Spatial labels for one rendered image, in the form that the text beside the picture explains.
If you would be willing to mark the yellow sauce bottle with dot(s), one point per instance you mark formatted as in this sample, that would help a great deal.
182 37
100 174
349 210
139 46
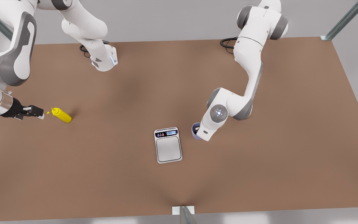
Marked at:
62 115

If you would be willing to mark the silver kitchen scale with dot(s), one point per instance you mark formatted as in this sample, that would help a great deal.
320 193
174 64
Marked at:
168 145

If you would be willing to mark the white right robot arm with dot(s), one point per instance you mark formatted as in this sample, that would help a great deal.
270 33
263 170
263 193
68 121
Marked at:
9 62

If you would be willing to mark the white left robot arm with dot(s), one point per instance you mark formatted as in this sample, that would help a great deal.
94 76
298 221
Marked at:
249 56

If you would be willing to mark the blue cup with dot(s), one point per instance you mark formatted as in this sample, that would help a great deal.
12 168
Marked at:
194 129

